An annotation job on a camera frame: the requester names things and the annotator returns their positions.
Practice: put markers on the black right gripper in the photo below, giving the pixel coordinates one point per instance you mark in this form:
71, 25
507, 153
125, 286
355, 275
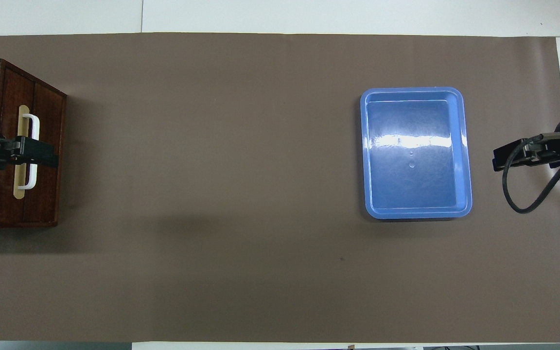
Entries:
554, 146

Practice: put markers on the blue plastic tray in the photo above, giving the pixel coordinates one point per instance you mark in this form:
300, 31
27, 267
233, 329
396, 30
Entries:
413, 180

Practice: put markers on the wooden drawer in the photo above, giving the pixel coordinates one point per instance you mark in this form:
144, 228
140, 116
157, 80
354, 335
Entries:
46, 194

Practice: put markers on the brown table mat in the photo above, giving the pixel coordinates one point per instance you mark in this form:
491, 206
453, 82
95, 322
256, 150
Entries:
241, 194

